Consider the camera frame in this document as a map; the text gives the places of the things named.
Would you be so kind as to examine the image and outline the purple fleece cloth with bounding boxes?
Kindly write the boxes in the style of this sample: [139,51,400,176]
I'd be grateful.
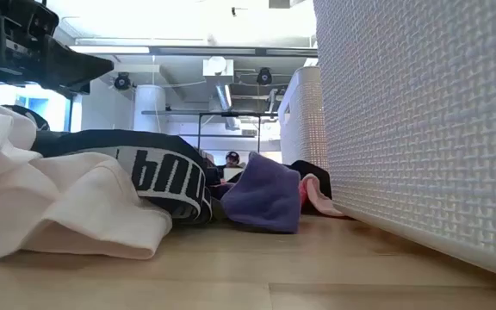
[220,151,303,235]

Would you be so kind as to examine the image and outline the white round column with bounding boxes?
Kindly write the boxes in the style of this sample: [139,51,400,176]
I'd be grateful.
[133,84,167,133]

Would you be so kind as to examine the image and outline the bright window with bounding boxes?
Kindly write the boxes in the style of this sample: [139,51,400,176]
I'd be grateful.
[0,84,73,133]

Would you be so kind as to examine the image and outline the dark clothes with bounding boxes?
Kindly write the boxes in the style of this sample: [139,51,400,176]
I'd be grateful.
[30,128,214,226]

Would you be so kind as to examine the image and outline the person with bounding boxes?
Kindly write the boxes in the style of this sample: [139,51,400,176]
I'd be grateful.
[216,150,247,182]

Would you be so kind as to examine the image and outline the black ceiling spotlight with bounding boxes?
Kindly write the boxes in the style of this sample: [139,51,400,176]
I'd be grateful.
[113,71,133,91]
[255,67,274,86]

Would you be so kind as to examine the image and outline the salmon pink garment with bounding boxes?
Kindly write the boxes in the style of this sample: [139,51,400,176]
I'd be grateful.
[304,173,344,217]

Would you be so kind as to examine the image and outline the small black garment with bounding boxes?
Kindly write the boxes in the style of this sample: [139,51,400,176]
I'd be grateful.
[289,159,333,214]

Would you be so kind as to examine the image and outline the white plastic laundry basket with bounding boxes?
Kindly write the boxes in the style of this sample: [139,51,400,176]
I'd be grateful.
[312,0,496,285]
[276,65,329,171]

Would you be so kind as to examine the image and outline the white garment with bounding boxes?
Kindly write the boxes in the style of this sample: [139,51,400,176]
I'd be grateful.
[0,102,174,261]

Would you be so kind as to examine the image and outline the silver duct pipe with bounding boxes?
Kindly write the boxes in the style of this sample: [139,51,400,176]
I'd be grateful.
[214,83,241,130]

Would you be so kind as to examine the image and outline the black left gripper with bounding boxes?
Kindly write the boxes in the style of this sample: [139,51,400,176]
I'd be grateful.
[0,0,115,97]

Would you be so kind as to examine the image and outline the white ventilation box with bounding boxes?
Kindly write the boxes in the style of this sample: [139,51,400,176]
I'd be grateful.
[202,55,235,78]

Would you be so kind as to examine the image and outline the black fabric lump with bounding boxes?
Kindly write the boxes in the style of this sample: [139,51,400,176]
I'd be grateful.
[1,104,52,132]

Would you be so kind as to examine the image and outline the black metal rack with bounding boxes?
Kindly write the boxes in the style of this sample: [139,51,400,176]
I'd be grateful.
[197,111,262,152]

